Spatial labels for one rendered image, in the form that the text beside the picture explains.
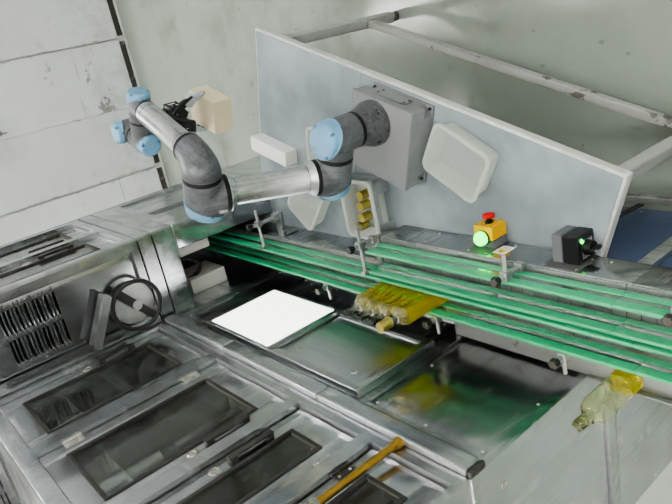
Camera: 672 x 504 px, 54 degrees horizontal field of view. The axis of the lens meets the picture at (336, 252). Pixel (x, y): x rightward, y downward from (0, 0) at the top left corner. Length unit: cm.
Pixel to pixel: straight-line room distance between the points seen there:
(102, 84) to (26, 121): 65
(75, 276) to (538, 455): 177
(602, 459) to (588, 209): 77
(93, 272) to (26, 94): 289
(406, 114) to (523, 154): 37
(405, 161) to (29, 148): 377
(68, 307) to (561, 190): 182
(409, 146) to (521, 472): 99
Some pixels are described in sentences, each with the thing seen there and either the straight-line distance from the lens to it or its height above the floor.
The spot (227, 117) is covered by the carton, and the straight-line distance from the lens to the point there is 246.
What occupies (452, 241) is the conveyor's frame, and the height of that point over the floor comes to 82.
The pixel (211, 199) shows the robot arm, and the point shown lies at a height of 143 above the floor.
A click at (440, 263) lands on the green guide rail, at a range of 203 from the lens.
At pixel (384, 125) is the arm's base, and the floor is 88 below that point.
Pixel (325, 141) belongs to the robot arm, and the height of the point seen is 108.
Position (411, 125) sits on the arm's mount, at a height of 85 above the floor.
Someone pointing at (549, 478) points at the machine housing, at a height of 108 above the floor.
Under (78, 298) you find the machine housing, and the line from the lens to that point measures 272.
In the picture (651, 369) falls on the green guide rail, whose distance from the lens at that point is 177.
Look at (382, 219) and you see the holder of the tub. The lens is 235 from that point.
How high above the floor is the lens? 228
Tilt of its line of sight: 34 degrees down
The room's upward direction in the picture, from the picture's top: 116 degrees counter-clockwise
